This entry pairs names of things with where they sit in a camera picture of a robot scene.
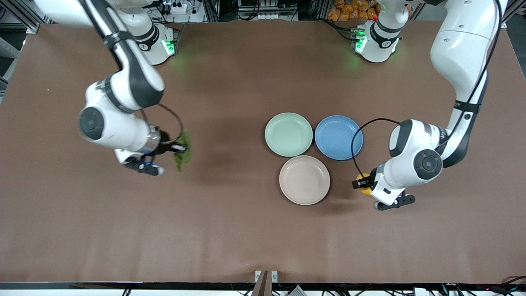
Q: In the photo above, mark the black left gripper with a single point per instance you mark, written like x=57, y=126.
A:
x=367, y=180

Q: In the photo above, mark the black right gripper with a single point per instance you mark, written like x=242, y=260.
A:
x=166, y=147

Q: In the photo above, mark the yellow lemon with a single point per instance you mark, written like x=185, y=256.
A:
x=364, y=191

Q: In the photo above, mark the green lettuce leaf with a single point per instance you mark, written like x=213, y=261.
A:
x=185, y=158

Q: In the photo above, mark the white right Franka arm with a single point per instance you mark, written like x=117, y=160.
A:
x=123, y=90

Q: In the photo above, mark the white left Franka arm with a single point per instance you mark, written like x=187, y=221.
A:
x=460, y=53

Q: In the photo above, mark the blue plate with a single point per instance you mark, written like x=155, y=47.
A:
x=336, y=137

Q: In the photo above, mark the pale pink plate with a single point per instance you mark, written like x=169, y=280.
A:
x=304, y=180

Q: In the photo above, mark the light green plate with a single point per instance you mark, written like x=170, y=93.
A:
x=289, y=134

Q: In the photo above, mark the white power strip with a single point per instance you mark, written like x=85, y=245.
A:
x=176, y=7

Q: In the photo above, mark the grey equipment rack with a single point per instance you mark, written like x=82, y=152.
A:
x=267, y=8

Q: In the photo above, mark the orange snack bags pile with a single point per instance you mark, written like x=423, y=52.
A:
x=353, y=10

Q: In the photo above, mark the metal table edge bracket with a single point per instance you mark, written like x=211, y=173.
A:
x=266, y=281

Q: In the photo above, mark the aluminium frame profile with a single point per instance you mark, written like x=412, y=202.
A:
x=20, y=16

